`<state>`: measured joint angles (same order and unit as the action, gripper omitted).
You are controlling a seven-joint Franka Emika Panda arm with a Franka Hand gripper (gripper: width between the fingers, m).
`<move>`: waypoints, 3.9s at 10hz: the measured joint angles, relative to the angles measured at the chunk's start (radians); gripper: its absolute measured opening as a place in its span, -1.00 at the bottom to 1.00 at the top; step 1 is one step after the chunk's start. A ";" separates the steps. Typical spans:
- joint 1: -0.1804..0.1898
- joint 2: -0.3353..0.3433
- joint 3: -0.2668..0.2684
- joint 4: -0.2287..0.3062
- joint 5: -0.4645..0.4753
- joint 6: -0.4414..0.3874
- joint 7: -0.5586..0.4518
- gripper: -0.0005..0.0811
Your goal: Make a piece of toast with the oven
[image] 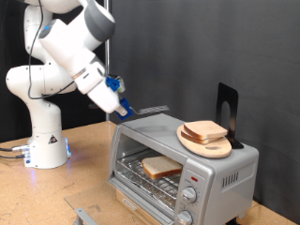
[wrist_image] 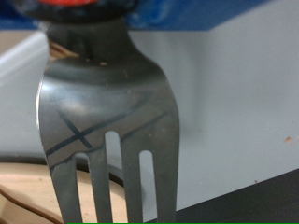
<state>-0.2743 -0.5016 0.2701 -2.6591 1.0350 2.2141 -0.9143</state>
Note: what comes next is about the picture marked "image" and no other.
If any silver oven knob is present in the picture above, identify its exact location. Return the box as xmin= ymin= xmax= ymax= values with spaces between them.
xmin=181 ymin=187 xmax=198 ymax=204
xmin=176 ymin=210 xmax=194 ymax=225

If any white bread slice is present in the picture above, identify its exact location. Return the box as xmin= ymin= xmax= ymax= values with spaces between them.
xmin=180 ymin=129 xmax=218 ymax=145
xmin=141 ymin=155 xmax=184 ymax=181
xmin=183 ymin=120 xmax=229 ymax=141

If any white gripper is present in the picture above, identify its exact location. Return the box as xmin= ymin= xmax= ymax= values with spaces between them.
xmin=87 ymin=80 xmax=128 ymax=117

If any wooden riser under oven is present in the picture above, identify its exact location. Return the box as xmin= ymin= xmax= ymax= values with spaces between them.
xmin=115 ymin=188 xmax=167 ymax=225

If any metal spatula with blue block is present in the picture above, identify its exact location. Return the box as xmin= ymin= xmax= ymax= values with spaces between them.
xmin=88 ymin=97 xmax=171 ymax=122

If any metal pole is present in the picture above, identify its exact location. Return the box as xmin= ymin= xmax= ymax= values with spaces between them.
xmin=103 ymin=0 xmax=112 ymax=122

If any wire oven rack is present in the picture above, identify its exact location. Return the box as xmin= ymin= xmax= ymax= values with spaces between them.
xmin=115 ymin=149 xmax=185 ymax=211

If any glass oven door with handle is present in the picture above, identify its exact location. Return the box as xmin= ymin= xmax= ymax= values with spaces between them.
xmin=64 ymin=178 xmax=176 ymax=225

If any round wooden serving board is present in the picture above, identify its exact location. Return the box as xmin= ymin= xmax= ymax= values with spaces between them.
xmin=176 ymin=124 xmax=233 ymax=159

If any silver toaster oven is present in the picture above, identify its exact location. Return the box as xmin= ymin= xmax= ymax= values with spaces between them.
xmin=107 ymin=112 xmax=260 ymax=225

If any black base cable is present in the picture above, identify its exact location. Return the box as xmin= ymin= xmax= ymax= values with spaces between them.
xmin=0 ymin=153 xmax=26 ymax=159
xmin=0 ymin=143 xmax=30 ymax=153

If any black metal bookend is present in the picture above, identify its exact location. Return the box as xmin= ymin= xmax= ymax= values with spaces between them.
xmin=215 ymin=82 xmax=245 ymax=150

